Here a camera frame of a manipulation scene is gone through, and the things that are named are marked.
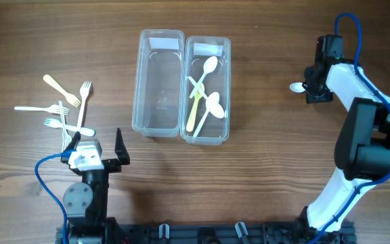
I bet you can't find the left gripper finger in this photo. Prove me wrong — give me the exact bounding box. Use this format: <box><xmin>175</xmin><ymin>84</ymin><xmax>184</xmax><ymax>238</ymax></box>
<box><xmin>114</xmin><ymin>127</ymin><xmax>130</xmax><ymax>165</ymax></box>
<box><xmin>67</xmin><ymin>131</ymin><xmax>81</xmax><ymax>151</ymax></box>

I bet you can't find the clear plastic fork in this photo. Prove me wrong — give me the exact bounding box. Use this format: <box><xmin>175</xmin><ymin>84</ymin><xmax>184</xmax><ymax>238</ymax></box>
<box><xmin>60</xmin><ymin>114</ymin><xmax>72</xmax><ymax>152</ymax></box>

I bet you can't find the white fork pointing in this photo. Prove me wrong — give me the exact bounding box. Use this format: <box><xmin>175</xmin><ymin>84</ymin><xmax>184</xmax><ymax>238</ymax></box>
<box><xmin>14</xmin><ymin>104</ymin><xmax>69</xmax><ymax>115</ymax></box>

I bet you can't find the white fork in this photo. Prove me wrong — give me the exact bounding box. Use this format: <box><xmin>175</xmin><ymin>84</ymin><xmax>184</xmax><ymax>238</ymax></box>
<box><xmin>77</xmin><ymin>81</ymin><xmax>92</xmax><ymax>131</ymax></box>

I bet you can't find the white spoon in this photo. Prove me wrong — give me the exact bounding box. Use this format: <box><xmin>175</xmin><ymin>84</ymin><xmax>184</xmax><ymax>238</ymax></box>
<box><xmin>289</xmin><ymin>82</ymin><xmax>305</xmax><ymax>93</ymax></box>
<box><xmin>204</xmin><ymin>94</ymin><xmax>225</xmax><ymax>119</ymax></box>
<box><xmin>189</xmin><ymin>56</ymin><xmax>218</xmax><ymax>98</ymax></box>

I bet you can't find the yellow plastic spoon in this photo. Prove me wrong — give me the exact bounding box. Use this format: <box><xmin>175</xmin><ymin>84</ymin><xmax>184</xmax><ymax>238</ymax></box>
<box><xmin>186</xmin><ymin>84</ymin><xmax>205</xmax><ymax>132</ymax></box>

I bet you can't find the white spoon vertical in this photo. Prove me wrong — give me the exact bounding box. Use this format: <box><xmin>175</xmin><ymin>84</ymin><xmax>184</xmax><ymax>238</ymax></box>
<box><xmin>193</xmin><ymin>92</ymin><xmax>219</xmax><ymax>137</ymax></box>

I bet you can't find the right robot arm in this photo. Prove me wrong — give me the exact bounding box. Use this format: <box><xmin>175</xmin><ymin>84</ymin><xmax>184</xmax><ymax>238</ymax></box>
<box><xmin>302</xmin><ymin>35</ymin><xmax>390</xmax><ymax>232</ymax></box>

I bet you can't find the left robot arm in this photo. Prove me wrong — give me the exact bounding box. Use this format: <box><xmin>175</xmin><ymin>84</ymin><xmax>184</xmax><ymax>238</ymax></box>
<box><xmin>61</xmin><ymin>129</ymin><xmax>130</xmax><ymax>227</ymax></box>

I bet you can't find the left clear plastic container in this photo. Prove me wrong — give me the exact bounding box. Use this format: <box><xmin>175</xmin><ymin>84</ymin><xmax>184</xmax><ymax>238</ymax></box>
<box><xmin>132</xmin><ymin>29</ymin><xmax>185</xmax><ymax>138</ymax></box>

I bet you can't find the clear plastic container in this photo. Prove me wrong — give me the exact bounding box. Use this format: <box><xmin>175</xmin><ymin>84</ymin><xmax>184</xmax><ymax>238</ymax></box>
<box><xmin>132</xmin><ymin>29</ymin><xmax>185</xmax><ymax>138</ymax></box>
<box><xmin>179</xmin><ymin>36</ymin><xmax>231</xmax><ymax>146</ymax></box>

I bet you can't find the right clear plastic container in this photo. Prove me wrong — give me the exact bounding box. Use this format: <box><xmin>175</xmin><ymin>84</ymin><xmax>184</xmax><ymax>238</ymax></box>
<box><xmin>179</xmin><ymin>36</ymin><xmax>231</xmax><ymax>146</ymax></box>

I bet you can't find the light blue plastic fork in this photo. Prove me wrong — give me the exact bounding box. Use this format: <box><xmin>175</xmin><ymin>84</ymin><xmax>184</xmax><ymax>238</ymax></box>
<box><xmin>43</xmin><ymin>119</ymin><xmax>95</xmax><ymax>137</ymax></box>

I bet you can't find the yellow plastic fork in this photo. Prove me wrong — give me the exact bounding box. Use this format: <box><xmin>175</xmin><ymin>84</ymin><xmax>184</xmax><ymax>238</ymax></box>
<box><xmin>43</xmin><ymin>75</ymin><xmax>81</xmax><ymax>108</ymax></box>

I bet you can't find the left blue cable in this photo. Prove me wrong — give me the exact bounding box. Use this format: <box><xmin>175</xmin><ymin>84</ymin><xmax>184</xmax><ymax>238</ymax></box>
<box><xmin>34</xmin><ymin>151</ymin><xmax>77</xmax><ymax>244</ymax></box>

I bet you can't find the blue cable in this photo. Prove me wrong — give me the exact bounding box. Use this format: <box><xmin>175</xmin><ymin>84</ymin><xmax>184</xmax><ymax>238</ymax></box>
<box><xmin>34</xmin><ymin>151</ymin><xmax>77</xmax><ymax>244</ymax></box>
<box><xmin>311</xmin><ymin>12</ymin><xmax>390</xmax><ymax>244</ymax></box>

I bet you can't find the right blue cable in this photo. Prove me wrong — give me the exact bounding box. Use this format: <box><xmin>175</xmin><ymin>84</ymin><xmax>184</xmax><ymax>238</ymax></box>
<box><xmin>311</xmin><ymin>12</ymin><xmax>390</xmax><ymax>244</ymax></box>

